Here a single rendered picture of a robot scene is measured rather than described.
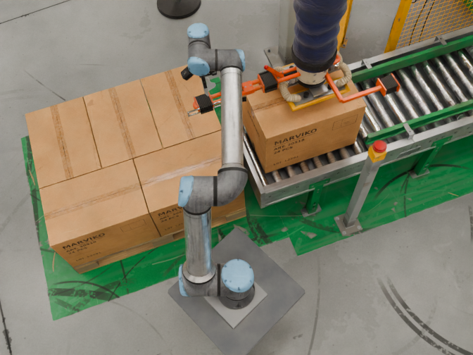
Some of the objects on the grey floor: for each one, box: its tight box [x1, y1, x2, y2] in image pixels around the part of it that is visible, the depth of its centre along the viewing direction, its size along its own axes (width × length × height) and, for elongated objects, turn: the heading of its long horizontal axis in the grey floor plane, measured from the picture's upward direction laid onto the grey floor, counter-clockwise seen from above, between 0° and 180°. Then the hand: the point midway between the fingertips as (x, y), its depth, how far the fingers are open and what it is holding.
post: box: [342, 146, 387, 229], centre depth 300 cm, size 7×7×100 cm
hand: (201, 84), depth 239 cm, fingers open, 14 cm apart
